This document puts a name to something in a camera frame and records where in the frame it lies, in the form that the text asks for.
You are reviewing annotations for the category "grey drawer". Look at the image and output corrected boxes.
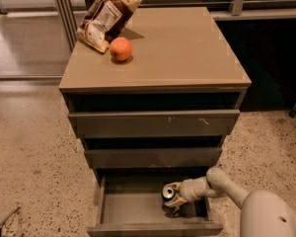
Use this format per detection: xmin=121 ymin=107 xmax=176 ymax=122
xmin=68 ymin=110 xmax=240 ymax=138
xmin=85 ymin=147 xmax=222 ymax=169
xmin=87 ymin=174 xmax=223 ymax=237

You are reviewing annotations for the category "grey metal floor rod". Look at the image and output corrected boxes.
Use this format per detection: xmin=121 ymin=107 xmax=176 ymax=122
xmin=0 ymin=206 xmax=20 ymax=228

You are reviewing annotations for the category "brown chip bag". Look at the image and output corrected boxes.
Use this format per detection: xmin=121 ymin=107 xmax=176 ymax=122
xmin=77 ymin=0 xmax=142 ymax=53

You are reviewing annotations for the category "grey top drawer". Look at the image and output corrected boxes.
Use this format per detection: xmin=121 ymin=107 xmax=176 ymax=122
xmin=68 ymin=110 xmax=240 ymax=138

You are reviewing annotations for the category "grey bottom drawer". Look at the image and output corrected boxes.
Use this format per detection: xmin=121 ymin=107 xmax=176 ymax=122
xmin=87 ymin=174 xmax=223 ymax=237

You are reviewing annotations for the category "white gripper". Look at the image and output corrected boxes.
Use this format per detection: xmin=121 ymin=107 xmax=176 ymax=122
xmin=164 ymin=179 xmax=201 ymax=211

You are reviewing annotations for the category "orange fruit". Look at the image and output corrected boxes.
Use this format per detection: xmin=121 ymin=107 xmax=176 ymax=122
xmin=110 ymin=37 xmax=132 ymax=62

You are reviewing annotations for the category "grey drawer cabinet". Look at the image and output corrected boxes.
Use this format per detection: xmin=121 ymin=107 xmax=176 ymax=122
xmin=59 ymin=7 xmax=251 ymax=178

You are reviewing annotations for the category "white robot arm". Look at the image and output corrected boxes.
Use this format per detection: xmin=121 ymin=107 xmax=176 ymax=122
xmin=162 ymin=167 xmax=296 ymax=237

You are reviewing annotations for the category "grey middle drawer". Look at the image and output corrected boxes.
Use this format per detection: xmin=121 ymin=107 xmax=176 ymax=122
xmin=85 ymin=147 xmax=222 ymax=169

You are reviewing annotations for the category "blue pepsi can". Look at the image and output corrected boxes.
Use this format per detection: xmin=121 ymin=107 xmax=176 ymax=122
xmin=161 ymin=186 xmax=176 ymax=202

